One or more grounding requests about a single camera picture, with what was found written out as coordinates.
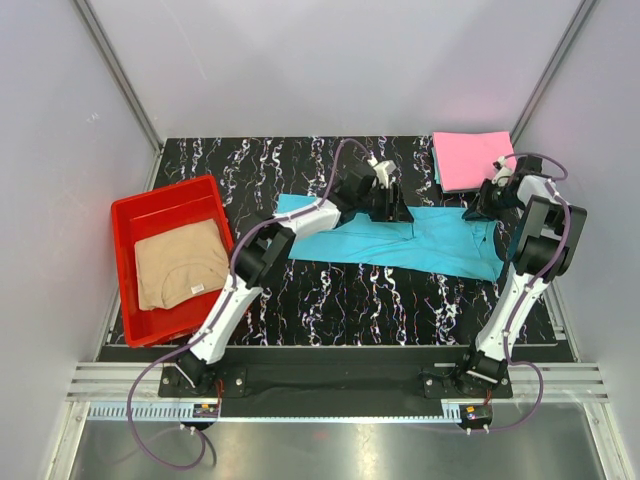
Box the red plastic bin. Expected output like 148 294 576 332
111 175 234 348

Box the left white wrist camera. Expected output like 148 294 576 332
367 156 397 189

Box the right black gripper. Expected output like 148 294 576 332
461 178 523 222

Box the aluminium rail frame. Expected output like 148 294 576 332
68 193 605 430

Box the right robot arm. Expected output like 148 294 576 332
451 153 588 397

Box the pink folded t shirt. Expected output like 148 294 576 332
432 131 514 189

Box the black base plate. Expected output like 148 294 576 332
99 343 516 420

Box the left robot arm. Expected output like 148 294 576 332
175 161 414 396

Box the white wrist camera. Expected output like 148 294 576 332
491 156 514 187
367 156 397 189

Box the beige folded t shirt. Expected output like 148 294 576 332
134 219 229 311

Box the turquoise t shirt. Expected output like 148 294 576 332
289 207 503 282

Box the teal folded t shirt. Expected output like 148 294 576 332
432 147 441 185

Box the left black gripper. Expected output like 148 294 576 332
355 184 413 224

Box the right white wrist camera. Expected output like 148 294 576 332
491 156 514 187

